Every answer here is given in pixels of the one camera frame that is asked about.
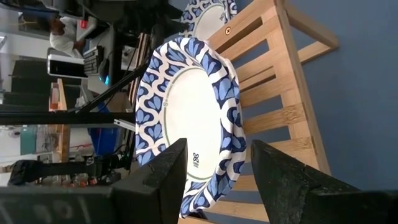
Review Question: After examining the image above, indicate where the wooden work table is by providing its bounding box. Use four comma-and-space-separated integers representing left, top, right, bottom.
49, 78, 71, 162

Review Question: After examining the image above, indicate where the black equipment with orange parts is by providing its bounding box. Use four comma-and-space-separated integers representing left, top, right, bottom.
8, 152, 135, 188

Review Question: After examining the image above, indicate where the white framed screen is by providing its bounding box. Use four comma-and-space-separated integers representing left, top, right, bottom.
46, 54, 88, 79

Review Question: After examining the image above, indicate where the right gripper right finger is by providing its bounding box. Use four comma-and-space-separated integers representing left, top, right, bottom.
250, 139, 361, 224

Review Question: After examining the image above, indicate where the black keyboard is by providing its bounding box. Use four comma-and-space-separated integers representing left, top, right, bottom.
83, 45, 105, 75

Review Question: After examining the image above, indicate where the black frame brace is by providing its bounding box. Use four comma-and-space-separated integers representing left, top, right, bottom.
76, 62, 150, 113

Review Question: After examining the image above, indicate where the blue bin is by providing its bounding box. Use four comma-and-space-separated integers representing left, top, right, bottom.
89, 127, 121, 156

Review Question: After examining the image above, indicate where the person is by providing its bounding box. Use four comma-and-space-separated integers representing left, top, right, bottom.
49, 15, 86, 57

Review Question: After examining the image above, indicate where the black computer mouse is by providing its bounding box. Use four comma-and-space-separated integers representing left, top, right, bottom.
98, 58, 111, 86

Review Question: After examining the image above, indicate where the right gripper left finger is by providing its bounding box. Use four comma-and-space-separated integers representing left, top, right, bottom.
111, 138, 189, 224

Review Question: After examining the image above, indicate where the blue patterned paper bowl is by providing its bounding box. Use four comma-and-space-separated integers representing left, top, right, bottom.
134, 35, 248, 218

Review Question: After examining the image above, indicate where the wooden slatted shelf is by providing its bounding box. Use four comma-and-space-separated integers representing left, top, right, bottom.
177, 0, 340, 224

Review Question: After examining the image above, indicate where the teal storage bin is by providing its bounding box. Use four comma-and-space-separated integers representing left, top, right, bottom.
20, 124, 37, 156

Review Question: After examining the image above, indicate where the black frame pole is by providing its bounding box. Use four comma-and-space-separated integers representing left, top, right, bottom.
0, 111, 137, 126

